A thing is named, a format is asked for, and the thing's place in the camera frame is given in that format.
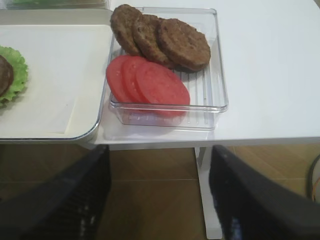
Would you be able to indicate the red tomato slice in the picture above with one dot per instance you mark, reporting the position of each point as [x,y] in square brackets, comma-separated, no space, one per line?
[114,79]
[159,85]
[128,72]

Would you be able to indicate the green lettuce on tray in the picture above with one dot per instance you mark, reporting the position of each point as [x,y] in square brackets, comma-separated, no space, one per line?
[20,73]

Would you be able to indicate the clear patty tomato container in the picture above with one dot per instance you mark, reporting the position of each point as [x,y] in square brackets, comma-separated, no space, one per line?
[207,89]

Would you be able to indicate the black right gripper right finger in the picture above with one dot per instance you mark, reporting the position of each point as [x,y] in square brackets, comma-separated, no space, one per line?
[250,206]

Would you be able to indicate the brown patty on tray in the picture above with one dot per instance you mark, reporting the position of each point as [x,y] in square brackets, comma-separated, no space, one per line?
[6,75]

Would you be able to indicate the white table leg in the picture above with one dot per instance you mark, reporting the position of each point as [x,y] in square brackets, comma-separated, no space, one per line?
[203,163]

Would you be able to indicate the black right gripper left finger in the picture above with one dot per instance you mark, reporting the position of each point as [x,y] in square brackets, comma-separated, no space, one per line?
[68,207]

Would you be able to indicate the white serving tray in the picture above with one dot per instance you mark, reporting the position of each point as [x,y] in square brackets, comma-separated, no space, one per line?
[66,52]

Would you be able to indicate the brown meat patty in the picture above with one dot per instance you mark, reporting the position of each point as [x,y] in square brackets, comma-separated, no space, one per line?
[121,23]
[145,35]
[183,44]

